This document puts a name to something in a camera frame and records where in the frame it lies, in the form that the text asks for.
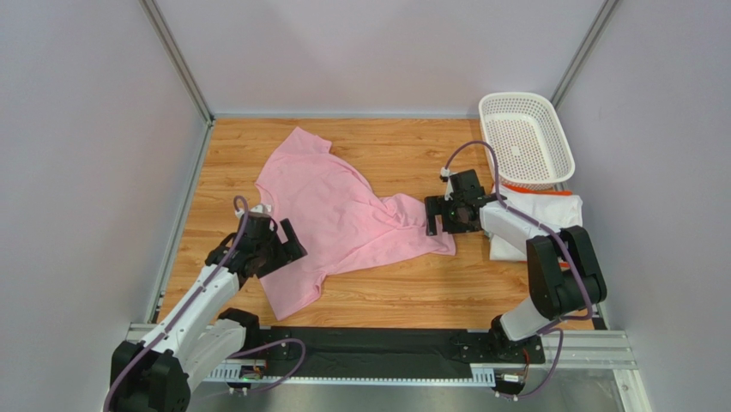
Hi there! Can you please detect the white perforated plastic basket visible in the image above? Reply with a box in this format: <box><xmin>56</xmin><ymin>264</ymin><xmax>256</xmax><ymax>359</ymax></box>
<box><xmin>478</xmin><ymin>92</ymin><xmax>576</xmax><ymax>190</ymax></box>

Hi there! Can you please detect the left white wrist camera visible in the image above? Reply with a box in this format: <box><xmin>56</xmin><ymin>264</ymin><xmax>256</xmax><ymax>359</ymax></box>
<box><xmin>235</xmin><ymin>203</ymin><xmax>273</xmax><ymax>218</ymax></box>

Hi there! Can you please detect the pink t shirt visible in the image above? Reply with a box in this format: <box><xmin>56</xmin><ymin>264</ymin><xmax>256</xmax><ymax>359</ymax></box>
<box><xmin>255</xmin><ymin>128</ymin><xmax>456</xmax><ymax>320</ymax></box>

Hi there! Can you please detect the aluminium frame rail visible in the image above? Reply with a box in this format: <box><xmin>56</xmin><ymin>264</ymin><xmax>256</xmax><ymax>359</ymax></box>
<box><xmin>123</xmin><ymin>324</ymin><xmax>651</xmax><ymax>411</ymax></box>

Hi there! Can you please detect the folded white t shirt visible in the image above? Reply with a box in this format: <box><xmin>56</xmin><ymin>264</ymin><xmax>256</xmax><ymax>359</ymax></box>
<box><xmin>489</xmin><ymin>185</ymin><xmax>583</xmax><ymax>262</ymax></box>

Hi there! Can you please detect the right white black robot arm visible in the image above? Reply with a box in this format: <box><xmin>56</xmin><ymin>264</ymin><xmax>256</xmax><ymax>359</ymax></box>
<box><xmin>425</xmin><ymin>169</ymin><xmax>607</xmax><ymax>342</ymax></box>

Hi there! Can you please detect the folded orange t shirt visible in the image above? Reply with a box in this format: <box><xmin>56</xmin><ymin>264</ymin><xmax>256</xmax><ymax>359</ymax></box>
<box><xmin>503</xmin><ymin>185</ymin><xmax>573</xmax><ymax>197</ymax></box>

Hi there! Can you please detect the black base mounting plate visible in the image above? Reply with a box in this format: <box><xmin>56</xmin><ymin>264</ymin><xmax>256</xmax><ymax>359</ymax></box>
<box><xmin>245</xmin><ymin>326</ymin><xmax>546</xmax><ymax>379</ymax></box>

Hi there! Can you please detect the right aluminium corner post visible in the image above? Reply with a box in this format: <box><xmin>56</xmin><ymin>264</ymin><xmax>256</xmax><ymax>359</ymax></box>
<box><xmin>550</xmin><ymin>0</ymin><xmax>622</xmax><ymax>110</ymax></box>

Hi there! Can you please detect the left aluminium corner post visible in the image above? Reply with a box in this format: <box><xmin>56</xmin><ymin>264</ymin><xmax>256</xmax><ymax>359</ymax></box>
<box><xmin>139</xmin><ymin>0</ymin><xmax>214</xmax><ymax>126</ymax></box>

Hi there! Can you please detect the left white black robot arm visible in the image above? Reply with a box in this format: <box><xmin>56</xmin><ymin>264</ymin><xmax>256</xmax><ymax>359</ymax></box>
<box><xmin>102</xmin><ymin>211</ymin><xmax>307</xmax><ymax>411</ymax></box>

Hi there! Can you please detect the aluminium corner post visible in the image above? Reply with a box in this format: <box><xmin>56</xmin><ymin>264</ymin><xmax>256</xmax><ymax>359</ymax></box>
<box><xmin>550</xmin><ymin>0</ymin><xmax>622</xmax><ymax>110</ymax></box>
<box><xmin>139</xmin><ymin>0</ymin><xmax>214</xmax><ymax>126</ymax></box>

